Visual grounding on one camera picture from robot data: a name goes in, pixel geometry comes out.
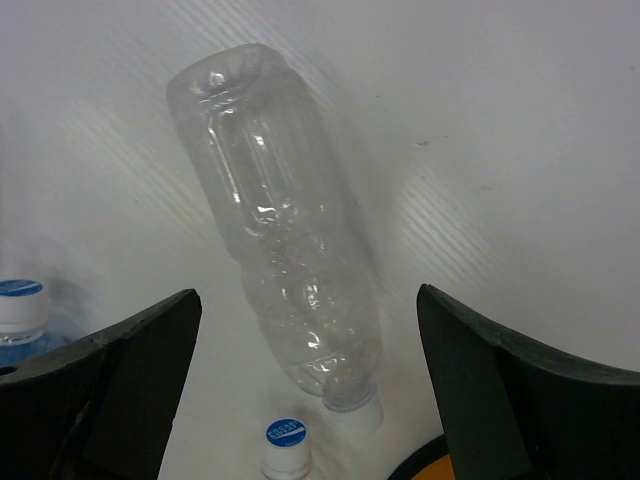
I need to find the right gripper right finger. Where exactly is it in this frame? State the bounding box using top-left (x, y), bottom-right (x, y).
top-left (417, 285), bottom-right (639, 479)

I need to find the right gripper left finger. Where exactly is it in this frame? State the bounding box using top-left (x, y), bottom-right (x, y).
top-left (1, 289), bottom-right (202, 479)

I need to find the clear bottle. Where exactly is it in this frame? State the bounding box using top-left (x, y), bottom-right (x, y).
top-left (167, 44), bottom-right (383, 431)
top-left (261, 417), bottom-right (313, 480)

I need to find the orange bin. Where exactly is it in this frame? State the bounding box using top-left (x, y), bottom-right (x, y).
top-left (388, 435), bottom-right (455, 480)

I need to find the blue label bottle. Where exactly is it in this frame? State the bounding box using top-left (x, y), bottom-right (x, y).
top-left (1, 278), bottom-right (80, 368)

